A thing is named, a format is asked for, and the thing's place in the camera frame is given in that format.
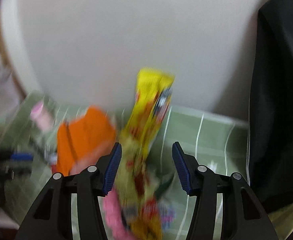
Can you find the pink snack packet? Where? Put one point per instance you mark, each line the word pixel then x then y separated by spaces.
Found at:
pixel 113 217

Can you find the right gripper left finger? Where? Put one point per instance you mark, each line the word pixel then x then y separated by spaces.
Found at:
pixel 49 217

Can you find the yellow green snack wrapper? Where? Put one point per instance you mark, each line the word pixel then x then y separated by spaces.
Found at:
pixel 136 192

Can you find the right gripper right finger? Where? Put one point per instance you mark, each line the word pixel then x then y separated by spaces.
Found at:
pixel 243 216

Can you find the orange snack bag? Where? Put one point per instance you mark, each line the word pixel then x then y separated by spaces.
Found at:
pixel 82 141

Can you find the black Hello Kitty pillow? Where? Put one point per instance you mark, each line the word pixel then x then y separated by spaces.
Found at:
pixel 270 157

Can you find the green grid bedsheet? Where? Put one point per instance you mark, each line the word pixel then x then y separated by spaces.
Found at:
pixel 216 141

